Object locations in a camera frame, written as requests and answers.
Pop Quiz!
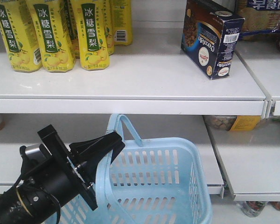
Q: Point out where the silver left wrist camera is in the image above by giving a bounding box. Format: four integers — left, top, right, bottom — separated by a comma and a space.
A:
20, 143, 51, 165

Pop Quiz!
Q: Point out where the yellow label snack jar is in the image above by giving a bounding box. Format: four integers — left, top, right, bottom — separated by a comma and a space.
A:
203, 115, 261, 131

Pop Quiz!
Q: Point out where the blue breakfast biscuit bag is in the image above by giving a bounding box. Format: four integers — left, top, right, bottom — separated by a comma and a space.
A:
235, 0, 280, 41

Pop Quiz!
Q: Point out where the clear red-label bottle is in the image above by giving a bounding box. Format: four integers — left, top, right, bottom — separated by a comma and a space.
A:
239, 201, 268, 217

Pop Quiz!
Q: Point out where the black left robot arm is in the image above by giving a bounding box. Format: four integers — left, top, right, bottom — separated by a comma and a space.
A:
0, 125, 125, 224

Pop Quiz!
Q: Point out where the white supermarket shelf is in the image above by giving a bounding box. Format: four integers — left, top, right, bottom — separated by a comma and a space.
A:
0, 0, 280, 200

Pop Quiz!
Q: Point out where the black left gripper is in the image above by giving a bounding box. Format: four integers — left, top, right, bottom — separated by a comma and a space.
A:
38, 125, 125, 210

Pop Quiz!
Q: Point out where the yellow pear drink bottle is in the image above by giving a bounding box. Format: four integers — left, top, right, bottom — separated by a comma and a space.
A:
0, 0, 42, 73
26, 0, 75, 73
71, 0, 110, 71
111, 0, 133, 46

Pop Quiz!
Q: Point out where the light blue shopping basket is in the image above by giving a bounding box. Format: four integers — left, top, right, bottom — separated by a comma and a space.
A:
60, 114, 212, 224

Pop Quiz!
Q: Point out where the dark blue cookie box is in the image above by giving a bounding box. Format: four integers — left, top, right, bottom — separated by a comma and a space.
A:
181, 0, 245, 80

